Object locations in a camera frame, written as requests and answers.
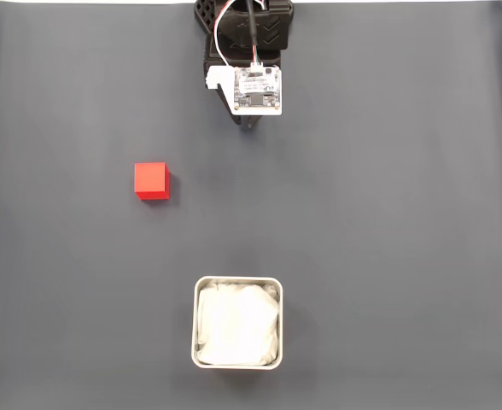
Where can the red cube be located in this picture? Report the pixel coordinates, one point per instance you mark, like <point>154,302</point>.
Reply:
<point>150,179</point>

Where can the white square box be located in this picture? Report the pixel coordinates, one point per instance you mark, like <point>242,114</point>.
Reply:
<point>194,324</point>

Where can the white crumpled tissue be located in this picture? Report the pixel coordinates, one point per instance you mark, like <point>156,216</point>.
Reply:
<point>238,324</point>

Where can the white camera circuit board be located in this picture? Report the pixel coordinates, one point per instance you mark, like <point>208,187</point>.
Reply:
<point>257,89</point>

